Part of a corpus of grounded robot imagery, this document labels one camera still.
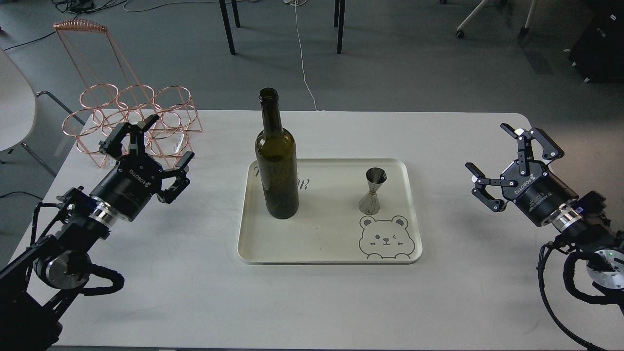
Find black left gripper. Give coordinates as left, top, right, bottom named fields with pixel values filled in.
left=90, top=115, right=195, bottom=222

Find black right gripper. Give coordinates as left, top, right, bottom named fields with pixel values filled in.
left=465, top=123, right=579, bottom=228

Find dark green wine bottle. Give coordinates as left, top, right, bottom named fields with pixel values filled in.
left=254, top=87, right=299, bottom=219

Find steel double jigger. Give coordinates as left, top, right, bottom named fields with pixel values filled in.
left=358, top=167, right=387, bottom=215

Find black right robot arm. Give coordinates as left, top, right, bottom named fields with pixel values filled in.
left=465, top=123, right=624, bottom=351

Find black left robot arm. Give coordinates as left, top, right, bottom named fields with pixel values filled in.
left=0, top=114, right=194, bottom=351

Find white chair base with casters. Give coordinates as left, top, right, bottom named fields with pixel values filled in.
left=454, top=0, right=541, bottom=39

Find black equipment case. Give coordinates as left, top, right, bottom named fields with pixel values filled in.
left=568, top=0, right=624, bottom=82

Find white round side table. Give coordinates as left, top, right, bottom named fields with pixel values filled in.
left=0, top=51, right=74, bottom=177

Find black table legs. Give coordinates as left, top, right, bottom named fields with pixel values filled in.
left=218, top=0, right=346, bottom=55

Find cream tray with bear print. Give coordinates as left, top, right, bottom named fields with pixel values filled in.
left=237, top=158, right=423, bottom=264

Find copper wire bottle rack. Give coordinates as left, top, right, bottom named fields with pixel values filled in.
left=54, top=19, right=203, bottom=167

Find black floor cables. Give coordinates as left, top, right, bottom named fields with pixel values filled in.
left=0, top=0, right=132, bottom=52

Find white floor cable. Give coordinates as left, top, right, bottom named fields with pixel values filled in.
left=284, top=0, right=326, bottom=112

